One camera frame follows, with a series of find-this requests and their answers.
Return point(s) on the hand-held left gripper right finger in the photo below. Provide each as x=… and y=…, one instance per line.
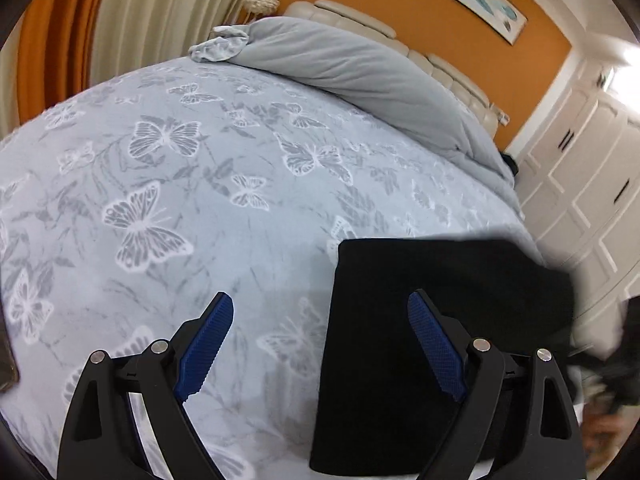
x=436, y=345

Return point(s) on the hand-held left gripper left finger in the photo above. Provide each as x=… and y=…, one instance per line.
x=205, y=345

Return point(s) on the black pants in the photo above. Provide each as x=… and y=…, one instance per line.
x=380, y=320

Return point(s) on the butterfly print bed sheet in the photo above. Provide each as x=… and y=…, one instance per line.
x=200, y=200

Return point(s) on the white wardrobe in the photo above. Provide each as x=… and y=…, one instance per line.
x=590, y=185

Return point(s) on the dark bag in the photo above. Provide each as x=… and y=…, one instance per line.
x=511, y=164

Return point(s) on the dark smartphone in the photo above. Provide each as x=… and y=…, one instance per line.
x=7, y=360

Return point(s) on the cream padded headboard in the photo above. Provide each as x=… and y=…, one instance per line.
x=440, y=67

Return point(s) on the grey duvet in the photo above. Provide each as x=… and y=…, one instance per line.
x=360, y=65

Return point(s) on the cream curtain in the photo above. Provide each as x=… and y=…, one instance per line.
x=10, y=90
x=165, y=5

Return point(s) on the orange curtain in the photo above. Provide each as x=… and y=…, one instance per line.
x=60, y=25

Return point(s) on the wall switch panel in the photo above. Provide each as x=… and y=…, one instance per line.
x=501, y=114

